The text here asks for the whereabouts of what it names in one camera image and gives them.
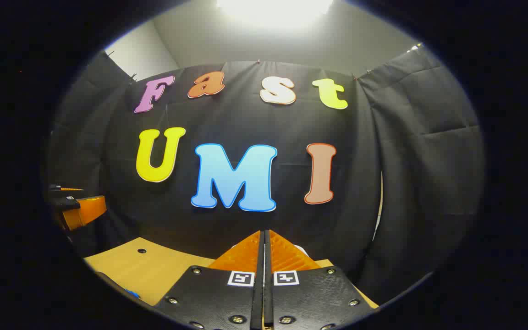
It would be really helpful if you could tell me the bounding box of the black backdrop cloth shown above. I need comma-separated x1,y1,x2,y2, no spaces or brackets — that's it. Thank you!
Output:
46,46,485,305

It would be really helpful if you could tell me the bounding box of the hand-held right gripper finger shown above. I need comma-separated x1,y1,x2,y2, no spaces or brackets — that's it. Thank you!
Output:
154,231,265,330
264,231,377,330

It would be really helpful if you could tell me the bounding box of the wooden desktop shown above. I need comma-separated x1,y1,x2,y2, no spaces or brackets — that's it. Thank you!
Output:
84,237,379,308

